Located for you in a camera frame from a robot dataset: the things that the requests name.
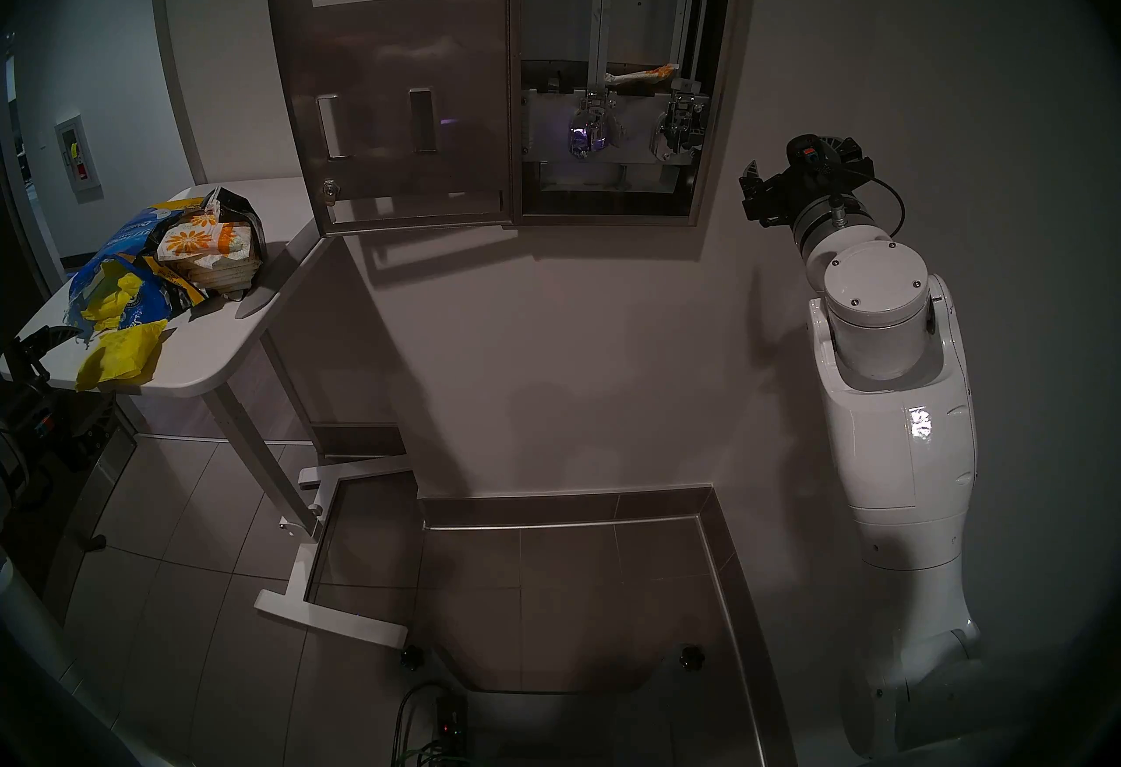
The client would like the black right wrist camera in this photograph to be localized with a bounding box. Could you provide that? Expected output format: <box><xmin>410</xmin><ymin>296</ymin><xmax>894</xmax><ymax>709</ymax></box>
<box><xmin>786</xmin><ymin>133</ymin><xmax>828</xmax><ymax>178</ymax></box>

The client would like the blue yellow pad package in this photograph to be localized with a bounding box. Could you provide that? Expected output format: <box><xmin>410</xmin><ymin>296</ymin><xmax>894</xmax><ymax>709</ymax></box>
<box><xmin>68</xmin><ymin>198</ymin><xmax>207</xmax><ymax>337</ymax></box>

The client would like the green black cable bundle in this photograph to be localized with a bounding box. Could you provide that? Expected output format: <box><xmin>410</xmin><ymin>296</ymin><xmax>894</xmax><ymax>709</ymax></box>
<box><xmin>391</xmin><ymin>680</ymin><xmax>500</xmax><ymax>767</ymax></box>

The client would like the orange floral pad package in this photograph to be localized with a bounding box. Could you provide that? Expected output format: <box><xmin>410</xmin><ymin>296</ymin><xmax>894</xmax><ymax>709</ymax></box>
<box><xmin>158</xmin><ymin>214</ymin><xmax>264</xmax><ymax>293</ymax></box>

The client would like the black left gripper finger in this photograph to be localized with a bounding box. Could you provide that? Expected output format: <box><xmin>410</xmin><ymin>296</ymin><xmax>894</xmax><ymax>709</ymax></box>
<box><xmin>18</xmin><ymin>325</ymin><xmax>81</xmax><ymax>365</ymax></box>

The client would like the grey wall alarm box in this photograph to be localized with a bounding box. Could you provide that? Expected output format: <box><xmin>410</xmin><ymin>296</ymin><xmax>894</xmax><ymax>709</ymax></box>
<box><xmin>54</xmin><ymin>115</ymin><xmax>104</xmax><ymax>204</ymax></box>

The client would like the stainless steel wall dispenser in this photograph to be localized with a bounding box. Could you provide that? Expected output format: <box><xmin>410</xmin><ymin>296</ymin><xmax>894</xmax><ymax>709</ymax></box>
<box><xmin>261</xmin><ymin>0</ymin><xmax>518</xmax><ymax>236</ymax></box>

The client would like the dark robot base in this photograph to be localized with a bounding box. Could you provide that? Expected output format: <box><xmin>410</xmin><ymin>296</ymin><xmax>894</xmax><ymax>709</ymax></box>
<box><xmin>434</xmin><ymin>641</ymin><xmax>728</xmax><ymax>767</ymax></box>

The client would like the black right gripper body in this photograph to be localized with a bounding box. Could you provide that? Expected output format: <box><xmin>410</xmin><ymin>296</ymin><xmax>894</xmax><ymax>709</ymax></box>
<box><xmin>741</xmin><ymin>161</ymin><xmax>877</xmax><ymax>228</ymax></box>

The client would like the thin black right camera cable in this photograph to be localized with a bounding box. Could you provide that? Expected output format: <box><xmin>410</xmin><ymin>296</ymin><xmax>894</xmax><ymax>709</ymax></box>
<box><xmin>863</xmin><ymin>177</ymin><xmax>906</xmax><ymax>239</ymax></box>

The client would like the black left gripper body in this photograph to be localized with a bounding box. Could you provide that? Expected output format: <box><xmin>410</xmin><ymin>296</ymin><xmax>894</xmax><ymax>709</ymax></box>
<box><xmin>0</xmin><ymin>354</ymin><xmax>115</xmax><ymax>512</ymax></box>

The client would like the yellow pad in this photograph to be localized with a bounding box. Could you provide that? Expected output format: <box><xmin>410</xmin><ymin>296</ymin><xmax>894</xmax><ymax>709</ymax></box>
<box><xmin>74</xmin><ymin>319</ymin><xmax>169</xmax><ymax>392</ymax></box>

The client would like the black pad package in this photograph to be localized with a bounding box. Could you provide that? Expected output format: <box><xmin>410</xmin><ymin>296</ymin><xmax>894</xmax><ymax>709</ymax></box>
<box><xmin>203</xmin><ymin>187</ymin><xmax>268</xmax><ymax>302</ymax></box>

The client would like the orange floral pad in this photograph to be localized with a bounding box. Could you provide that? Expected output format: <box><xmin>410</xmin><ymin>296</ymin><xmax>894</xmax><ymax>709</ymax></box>
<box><xmin>604</xmin><ymin>63</ymin><xmax>680</xmax><ymax>88</ymax></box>

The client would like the white table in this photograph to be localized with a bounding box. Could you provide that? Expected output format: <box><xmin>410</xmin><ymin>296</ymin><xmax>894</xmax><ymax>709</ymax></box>
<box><xmin>0</xmin><ymin>176</ymin><xmax>412</xmax><ymax>651</ymax></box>

